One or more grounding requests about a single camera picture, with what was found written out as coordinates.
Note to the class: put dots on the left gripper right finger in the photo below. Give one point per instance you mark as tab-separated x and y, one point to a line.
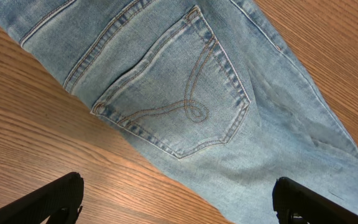
296	204

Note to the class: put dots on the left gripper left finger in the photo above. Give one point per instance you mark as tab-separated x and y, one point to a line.
57	202

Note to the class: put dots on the blue denim jeans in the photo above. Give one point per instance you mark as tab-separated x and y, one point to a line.
207	91

